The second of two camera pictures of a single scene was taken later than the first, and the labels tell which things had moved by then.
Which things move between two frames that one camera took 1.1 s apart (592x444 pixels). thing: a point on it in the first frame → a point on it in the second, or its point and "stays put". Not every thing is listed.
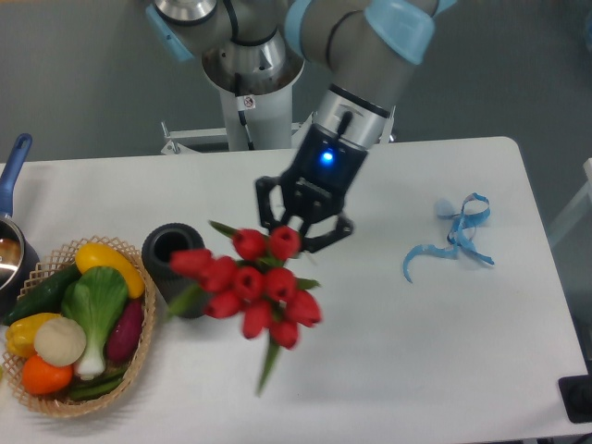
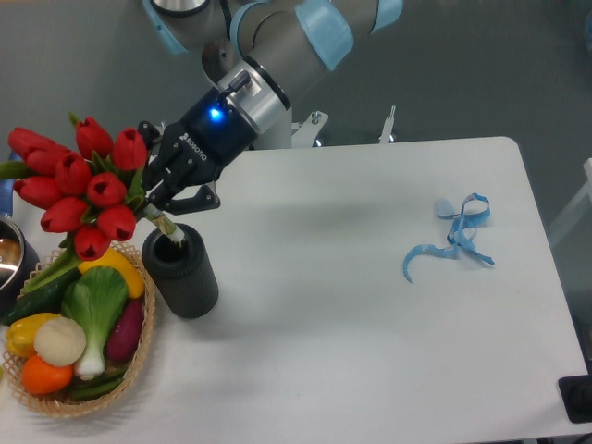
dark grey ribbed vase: (158, 244) stays put
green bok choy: (97, 298) stays put
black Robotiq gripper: (316, 183) → (193, 151)
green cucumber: (45, 297) stays put
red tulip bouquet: (253, 285) → (92, 188)
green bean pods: (99, 388) stays put
